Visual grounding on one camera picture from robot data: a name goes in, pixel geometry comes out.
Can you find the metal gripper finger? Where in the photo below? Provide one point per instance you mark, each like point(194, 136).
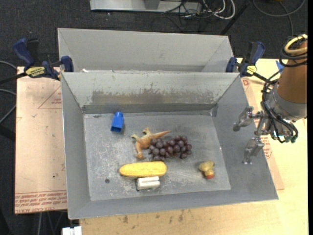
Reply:
point(244, 119)
point(253, 148)

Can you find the yellow rubber duck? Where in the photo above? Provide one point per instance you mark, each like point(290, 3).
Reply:
point(206, 168)

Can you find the purple toy grapes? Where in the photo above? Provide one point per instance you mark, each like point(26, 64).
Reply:
point(173, 147)

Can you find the tan toy dinosaur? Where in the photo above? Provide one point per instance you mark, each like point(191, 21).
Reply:
point(143, 141)

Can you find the white rectangular block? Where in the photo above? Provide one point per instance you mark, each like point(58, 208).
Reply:
point(148, 183)

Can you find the yellow toy corn cob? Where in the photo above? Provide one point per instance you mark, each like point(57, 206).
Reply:
point(143, 169)

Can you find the blue plastic block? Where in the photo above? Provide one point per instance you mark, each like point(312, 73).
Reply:
point(117, 122)

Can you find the grey metal bin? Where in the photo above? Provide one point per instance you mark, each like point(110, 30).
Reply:
point(110, 155)

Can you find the brown cardboard board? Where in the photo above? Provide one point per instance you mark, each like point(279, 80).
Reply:
point(39, 143)

